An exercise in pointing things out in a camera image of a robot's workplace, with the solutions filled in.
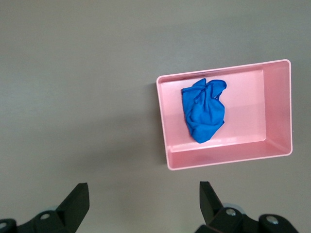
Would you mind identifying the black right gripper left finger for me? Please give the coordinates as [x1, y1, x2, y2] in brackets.
[0, 183, 90, 233]

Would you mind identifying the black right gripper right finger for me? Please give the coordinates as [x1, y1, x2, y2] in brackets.
[195, 181, 298, 233]

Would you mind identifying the blue nitrile glove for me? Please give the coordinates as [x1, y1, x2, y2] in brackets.
[181, 78, 227, 144]

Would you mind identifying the pink plastic bin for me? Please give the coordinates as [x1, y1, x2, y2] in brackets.
[155, 59, 294, 171]

